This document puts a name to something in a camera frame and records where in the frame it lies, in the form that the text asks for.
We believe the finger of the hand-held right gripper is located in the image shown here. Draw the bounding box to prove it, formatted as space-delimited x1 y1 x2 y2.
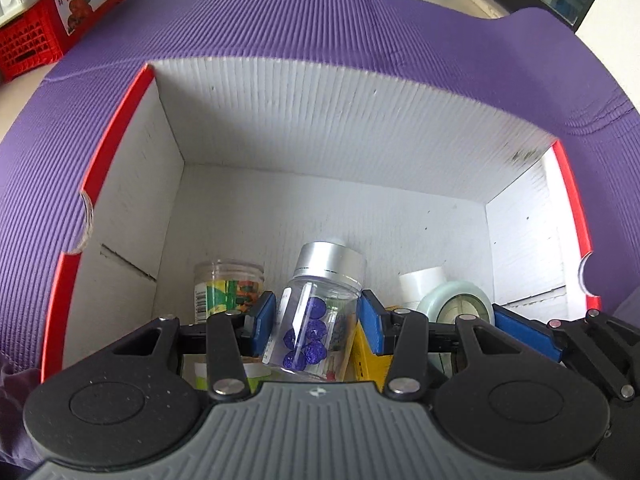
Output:
492 302 640 403

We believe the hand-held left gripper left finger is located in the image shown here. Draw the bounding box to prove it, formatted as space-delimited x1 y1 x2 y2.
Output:
102 290 278 403

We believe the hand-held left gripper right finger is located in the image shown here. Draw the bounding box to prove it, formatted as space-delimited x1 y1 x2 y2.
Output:
359 289 538 403

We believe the small yellow box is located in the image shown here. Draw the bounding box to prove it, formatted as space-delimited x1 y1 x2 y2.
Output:
350 325 396 393

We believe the green-lidded clear jar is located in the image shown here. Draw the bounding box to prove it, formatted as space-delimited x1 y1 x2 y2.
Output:
182 259 273 393

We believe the white tube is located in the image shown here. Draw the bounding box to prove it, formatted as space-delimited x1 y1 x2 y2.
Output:
399 266 447 311

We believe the silver-lidded jar with purple beads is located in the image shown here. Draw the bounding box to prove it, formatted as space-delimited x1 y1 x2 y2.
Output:
261 241 367 383

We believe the round pale green tape dispenser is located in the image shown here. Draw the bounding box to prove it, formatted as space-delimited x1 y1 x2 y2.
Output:
416 282 496 376

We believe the red cardboard box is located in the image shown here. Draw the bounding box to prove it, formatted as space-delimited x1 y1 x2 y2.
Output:
40 57 603 396

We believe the purple foam mat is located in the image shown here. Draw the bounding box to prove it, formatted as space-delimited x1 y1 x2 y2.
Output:
0 0 640 381

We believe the red plastic crate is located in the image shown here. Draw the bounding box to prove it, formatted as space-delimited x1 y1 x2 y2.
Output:
0 0 128 83

